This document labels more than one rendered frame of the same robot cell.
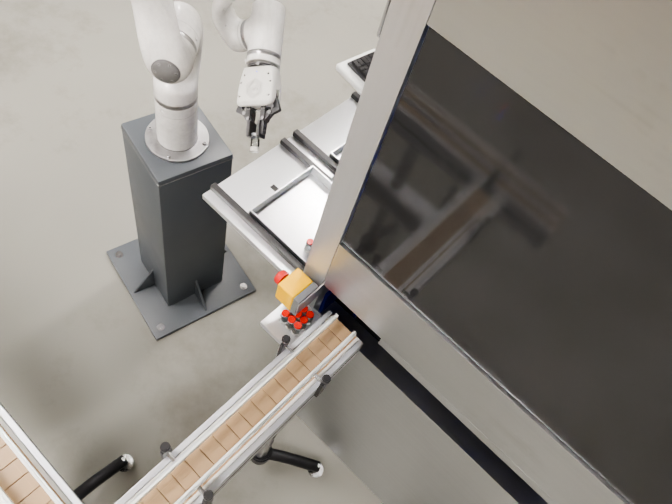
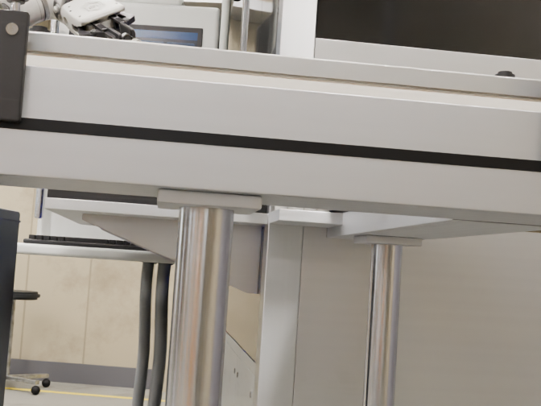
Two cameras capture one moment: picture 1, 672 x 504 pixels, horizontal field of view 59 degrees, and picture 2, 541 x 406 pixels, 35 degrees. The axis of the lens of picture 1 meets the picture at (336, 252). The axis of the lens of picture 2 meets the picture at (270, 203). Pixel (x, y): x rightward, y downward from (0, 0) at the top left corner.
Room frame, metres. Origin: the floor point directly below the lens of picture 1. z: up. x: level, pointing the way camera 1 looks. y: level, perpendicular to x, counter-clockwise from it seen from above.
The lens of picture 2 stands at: (-0.56, 0.86, 0.78)
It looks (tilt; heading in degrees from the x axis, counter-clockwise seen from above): 4 degrees up; 329
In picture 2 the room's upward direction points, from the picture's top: 4 degrees clockwise
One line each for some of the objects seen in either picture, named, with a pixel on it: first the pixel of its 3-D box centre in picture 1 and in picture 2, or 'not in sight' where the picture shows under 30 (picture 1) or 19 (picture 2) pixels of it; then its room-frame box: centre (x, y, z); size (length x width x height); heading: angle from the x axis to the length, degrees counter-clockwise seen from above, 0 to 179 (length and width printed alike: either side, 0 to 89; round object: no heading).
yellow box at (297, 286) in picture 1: (295, 290); not in sight; (0.70, 0.06, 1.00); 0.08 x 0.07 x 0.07; 66
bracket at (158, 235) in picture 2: not in sight; (171, 254); (0.94, 0.17, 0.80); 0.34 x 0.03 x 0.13; 66
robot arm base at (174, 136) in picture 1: (176, 117); not in sight; (1.11, 0.58, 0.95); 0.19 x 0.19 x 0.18
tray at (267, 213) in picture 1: (322, 227); not in sight; (0.98, 0.06, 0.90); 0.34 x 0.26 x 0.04; 66
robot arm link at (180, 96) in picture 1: (177, 53); not in sight; (1.14, 0.59, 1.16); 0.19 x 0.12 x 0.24; 15
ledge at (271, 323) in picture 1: (296, 326); (313, 219); (0.67, 0.03, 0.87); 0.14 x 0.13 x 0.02; 66
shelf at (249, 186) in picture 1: (342, 188); (176, 221); (1.16, 0.06, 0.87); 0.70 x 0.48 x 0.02; 156
